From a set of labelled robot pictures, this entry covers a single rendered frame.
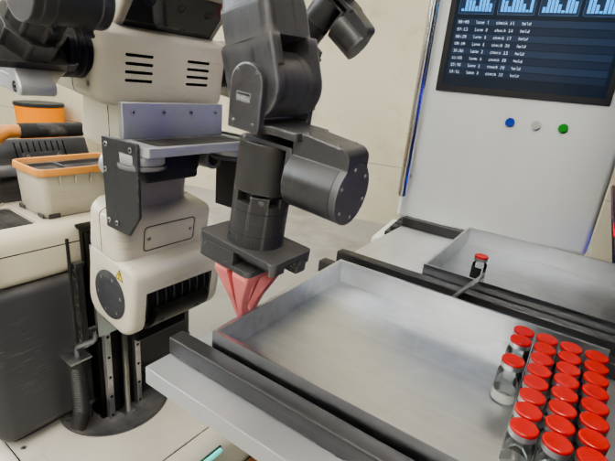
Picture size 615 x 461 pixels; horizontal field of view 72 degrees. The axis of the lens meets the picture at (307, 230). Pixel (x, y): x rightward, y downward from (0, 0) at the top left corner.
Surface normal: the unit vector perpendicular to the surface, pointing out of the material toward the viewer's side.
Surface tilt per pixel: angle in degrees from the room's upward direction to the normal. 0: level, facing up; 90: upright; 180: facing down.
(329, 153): 92
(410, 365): 0
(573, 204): 90
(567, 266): 90
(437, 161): 90
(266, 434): 0
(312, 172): 63
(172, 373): 0
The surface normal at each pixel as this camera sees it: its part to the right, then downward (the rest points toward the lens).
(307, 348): 0.09, -0.94
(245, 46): -0.57, 0.26
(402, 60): -0.36, 0.28
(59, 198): 0.80, 0.30
